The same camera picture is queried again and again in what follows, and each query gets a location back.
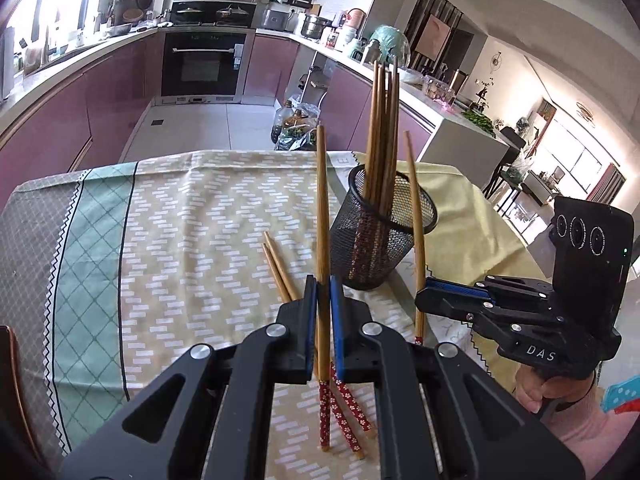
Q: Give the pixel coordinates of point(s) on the striped wall panel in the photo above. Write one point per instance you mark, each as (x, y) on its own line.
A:
(412, 15)

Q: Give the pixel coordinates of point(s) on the black lidded wok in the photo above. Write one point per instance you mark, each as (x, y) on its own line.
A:
(190, 11)
(231, 11)

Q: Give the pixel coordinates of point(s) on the decorative wall clock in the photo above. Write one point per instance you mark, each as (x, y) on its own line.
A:
(495, 60)

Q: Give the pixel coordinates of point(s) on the pink base cabinet run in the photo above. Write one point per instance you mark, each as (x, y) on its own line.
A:
(100, 95)

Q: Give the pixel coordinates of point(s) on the living room window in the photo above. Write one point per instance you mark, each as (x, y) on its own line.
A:
(575, 160)

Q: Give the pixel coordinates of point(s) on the green leafy vegetables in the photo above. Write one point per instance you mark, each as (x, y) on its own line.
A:
(479, 122)

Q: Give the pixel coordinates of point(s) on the black cooktop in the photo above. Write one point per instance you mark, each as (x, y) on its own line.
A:
(210, 21)

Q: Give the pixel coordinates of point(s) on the round woven basket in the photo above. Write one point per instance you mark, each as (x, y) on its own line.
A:
(133, 15)

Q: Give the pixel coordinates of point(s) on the steel bowl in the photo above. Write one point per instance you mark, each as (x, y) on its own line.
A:
(119, 29)

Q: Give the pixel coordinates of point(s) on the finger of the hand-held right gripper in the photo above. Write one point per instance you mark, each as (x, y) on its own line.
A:
(450, 302)
(460, 286)

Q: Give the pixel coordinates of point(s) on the clear plastic food container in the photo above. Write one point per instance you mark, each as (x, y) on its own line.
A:
(437, 90)

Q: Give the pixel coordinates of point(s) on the black mesh utensil holder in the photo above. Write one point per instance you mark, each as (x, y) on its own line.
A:
(345, 240)

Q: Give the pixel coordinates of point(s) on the green beige patterned tablecloth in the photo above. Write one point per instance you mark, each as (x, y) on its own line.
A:
(200, 240)

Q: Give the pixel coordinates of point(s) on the stainless steel pot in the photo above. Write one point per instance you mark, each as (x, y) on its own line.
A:
(315, 27)

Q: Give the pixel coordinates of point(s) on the framed wall picture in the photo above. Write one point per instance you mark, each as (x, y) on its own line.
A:
(434, 35)

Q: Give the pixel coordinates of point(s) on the blue and red clothing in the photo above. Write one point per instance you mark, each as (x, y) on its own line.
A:
(625, 395)

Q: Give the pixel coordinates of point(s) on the red-patterned wooden chopstick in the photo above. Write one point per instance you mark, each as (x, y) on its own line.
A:
(282, 265)
(322, 210)
(275, 270)
(414, 210)

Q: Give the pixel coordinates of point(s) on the pink kettle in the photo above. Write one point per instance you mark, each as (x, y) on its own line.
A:
(356, 22)

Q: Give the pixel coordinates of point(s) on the bunch of wooden chopsticks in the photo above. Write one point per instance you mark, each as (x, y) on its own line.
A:
(382, 125)

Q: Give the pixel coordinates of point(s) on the plastic bags on floor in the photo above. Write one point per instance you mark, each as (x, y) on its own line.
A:
(302, 130)

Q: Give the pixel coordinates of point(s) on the black built-in oven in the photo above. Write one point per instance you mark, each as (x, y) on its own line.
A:
(200, 67)

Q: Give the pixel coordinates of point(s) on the person's right hand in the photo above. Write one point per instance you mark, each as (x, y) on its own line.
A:
(530, 392)

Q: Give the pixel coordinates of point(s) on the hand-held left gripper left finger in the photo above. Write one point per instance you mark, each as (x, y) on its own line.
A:
(312, 330)

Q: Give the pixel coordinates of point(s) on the plastic oil bottle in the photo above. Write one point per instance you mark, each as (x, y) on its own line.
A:
(281, 122)

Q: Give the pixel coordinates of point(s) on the person's right forearm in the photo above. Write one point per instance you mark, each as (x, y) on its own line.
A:
(595, 435)

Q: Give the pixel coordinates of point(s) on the yellow cloth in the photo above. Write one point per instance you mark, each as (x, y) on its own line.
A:
(480, 230)

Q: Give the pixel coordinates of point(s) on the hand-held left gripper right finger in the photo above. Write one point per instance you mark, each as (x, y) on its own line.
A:
(337, 335)

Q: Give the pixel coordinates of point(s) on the round ceiling lamp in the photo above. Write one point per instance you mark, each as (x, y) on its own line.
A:
(586, 110)

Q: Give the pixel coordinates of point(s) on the pink corner base cabinet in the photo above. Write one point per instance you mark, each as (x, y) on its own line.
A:
(270, 65)

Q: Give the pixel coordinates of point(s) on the pink peninsula cabinet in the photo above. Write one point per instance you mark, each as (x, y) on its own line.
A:
(350, 105)

